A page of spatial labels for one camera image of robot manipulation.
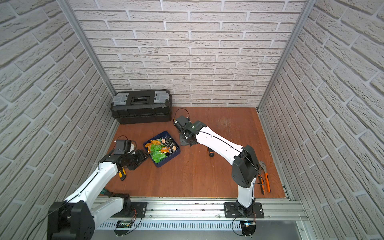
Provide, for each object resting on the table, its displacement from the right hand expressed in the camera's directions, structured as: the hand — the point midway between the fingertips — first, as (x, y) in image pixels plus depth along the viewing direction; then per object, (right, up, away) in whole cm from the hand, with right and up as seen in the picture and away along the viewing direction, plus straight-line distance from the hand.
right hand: (188, 140), depth 84 cm
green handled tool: (-28, -14, -33) cm, 45 cm away
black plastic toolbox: (-32, +20, +14) cm, 40 cm away
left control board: (-32, -41, -11) cm, 53 cm away
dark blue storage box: (-17, -6, +8) cm, 20 cm away
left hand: (-24, -9, +1) cm, 25 cm away
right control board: (+30, -41, -13) cm, 53 cm away
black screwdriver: (+14, -9, +8) cm, 18 cm away
